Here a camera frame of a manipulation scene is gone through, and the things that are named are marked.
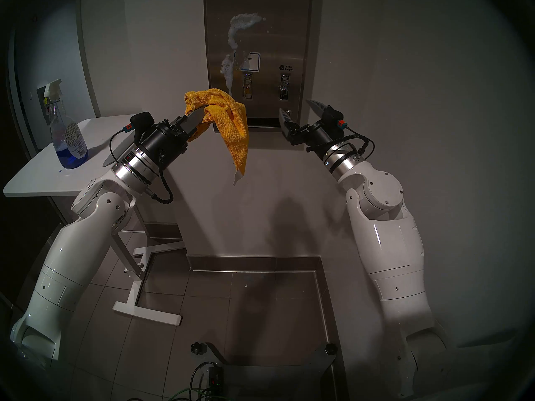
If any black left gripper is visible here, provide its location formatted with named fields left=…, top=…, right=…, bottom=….
left=135, top=109, right=209, bottom=172

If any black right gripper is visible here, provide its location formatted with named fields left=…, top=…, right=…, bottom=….
left=279, top=99, right=348, bottom=161

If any yellow microfibre cloth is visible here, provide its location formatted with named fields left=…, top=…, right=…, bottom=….
left=185, top=88, right=250, bottom=185

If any long white foam streak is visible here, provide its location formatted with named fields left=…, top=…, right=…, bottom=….
left=220, top=53, right=237, bottom=89

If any curved white foam smear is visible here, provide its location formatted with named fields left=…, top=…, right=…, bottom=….
left=228, top=13, right=265, bottom=50

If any spray bottle with blue liquid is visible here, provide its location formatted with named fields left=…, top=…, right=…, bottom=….
left=44, top=79, right=88, bottom=170

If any white side table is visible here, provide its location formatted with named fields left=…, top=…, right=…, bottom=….
left=3, top=114, right=186, bottom=326

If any black power box red light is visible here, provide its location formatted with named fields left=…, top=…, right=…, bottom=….
left=208, top=365, right=226, bottom=390

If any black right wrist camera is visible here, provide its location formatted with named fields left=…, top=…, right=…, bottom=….
left=325, top=106, right=348, bottom=131

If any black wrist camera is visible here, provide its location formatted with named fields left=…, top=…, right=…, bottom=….
left=125, top=111, right=154, bottom=134
left=325, top=106, right=348, bottom=131

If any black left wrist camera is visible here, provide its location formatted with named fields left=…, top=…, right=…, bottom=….
left=125, top=111, right=154, bottom=134

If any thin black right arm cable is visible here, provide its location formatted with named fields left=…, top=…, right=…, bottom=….
left=345, top=127, right=375, bottom=159

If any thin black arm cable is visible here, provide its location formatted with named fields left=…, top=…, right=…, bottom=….
left=110, top=129, right=130, bottom=167
left=345, top=127, right=375, bottom=159

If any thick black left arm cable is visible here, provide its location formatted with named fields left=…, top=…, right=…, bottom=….
left=144, top=164, right=174, bottom=204

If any stainless steel wall dispenser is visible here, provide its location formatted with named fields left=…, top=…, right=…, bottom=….
left=204, top=0, right=314, bottom=133

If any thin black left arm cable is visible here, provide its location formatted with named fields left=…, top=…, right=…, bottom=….
left=110, top=129, right=130, bottom=167

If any black base cable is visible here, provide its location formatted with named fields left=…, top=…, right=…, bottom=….
left=190, top=361, right=218, bottom=401

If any green base cable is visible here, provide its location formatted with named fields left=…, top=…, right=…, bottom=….
left=167, top=386, right=209, bottom=401

